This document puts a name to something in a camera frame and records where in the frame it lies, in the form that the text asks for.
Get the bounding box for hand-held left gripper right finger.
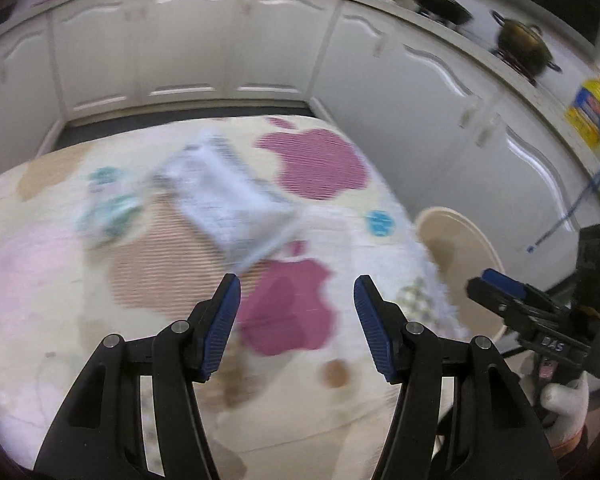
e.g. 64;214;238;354
354;275;563;480

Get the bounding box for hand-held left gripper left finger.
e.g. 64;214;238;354
32;273;242;480

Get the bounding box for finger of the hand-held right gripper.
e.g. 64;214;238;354
481;268;572;314
466;278;567;342

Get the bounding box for beige round bin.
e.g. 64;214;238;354
414;206;509;346

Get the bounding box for white plastic packet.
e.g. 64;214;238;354
150;135;302;272

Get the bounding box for person's right hand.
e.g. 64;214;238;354
540;374;592;461

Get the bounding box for blue stick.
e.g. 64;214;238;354
527;167;600;254

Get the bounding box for teal white wrapper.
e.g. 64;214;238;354
77;166;147;249

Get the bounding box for yellow cooking oil bottle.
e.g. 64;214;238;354
565;77;600;149

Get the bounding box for printed apple pattern blanket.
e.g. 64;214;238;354
0;115;473;472

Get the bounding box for white kitchen base cabinets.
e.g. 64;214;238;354
0;0;600;311

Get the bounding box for dark floor mat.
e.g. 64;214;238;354
55;101;317;137

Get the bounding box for dark cooking pot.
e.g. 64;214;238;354
490;10;564;79

